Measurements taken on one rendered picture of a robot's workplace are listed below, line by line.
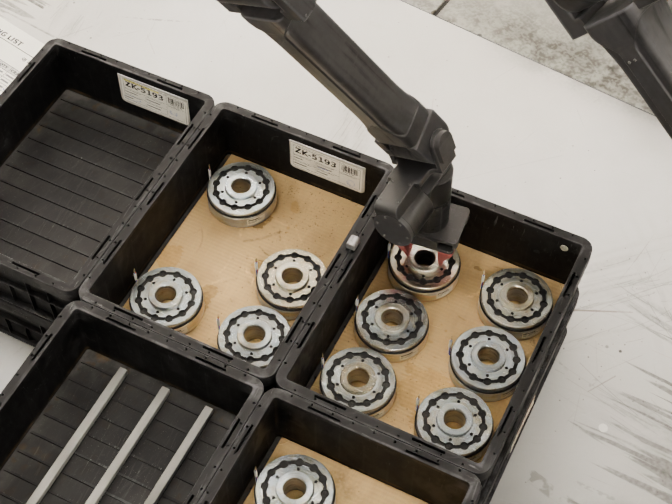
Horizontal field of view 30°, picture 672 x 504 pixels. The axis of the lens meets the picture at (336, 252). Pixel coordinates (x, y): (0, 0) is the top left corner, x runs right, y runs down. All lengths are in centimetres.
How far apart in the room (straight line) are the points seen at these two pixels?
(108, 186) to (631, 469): 88
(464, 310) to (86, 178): 62
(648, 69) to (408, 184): 51
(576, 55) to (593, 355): 151
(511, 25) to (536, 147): 124
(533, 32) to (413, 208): 182
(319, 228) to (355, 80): 46
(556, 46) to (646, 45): 220
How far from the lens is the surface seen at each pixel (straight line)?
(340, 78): 144
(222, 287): 182
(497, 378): 171
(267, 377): 162
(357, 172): 185
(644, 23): 115
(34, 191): 197
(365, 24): 235
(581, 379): 192
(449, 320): 179
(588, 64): 332
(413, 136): 156
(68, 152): 201
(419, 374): 174
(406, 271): 179
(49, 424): 174
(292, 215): 189
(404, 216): 159
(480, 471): 157
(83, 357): 179
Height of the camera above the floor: 233
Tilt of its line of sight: 54 degrees down
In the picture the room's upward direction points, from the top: straight up
